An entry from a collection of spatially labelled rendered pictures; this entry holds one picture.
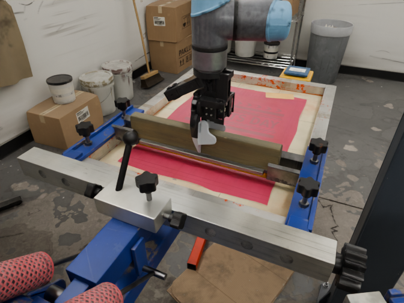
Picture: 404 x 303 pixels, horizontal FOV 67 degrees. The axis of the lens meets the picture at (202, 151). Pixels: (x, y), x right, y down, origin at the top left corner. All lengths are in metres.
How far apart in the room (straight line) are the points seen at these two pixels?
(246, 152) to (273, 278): 1.09
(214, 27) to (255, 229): 0.38
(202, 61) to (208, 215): 0.31
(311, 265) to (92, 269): 0.34
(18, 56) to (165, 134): 2.12
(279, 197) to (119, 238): 0.38
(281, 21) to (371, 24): 3.75
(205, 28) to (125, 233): 0.40
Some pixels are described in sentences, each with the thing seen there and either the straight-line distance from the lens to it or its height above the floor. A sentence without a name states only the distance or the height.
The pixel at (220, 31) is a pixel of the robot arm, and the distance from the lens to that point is 0.64.
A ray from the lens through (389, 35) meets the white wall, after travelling 4.41.
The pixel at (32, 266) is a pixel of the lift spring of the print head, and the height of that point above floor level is 1.08.
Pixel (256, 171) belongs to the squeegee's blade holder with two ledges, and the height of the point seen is 0.99.
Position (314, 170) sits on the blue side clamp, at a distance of 0.77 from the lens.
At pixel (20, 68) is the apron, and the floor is 0.62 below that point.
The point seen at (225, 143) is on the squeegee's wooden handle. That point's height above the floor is 1.04.
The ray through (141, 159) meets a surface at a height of 0.96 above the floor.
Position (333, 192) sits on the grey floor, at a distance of 2.34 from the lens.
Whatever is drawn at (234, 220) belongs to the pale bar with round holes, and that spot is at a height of 1.04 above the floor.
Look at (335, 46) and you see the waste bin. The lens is 3.90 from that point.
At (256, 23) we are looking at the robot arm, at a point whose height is 1.32.
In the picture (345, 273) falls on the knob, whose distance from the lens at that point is 0.54.
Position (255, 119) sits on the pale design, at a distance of 1.04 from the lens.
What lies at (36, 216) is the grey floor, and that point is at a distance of 2.25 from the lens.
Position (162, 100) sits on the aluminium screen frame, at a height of 0.98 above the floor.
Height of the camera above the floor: 1.45
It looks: 35 degrees down
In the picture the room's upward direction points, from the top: straight up
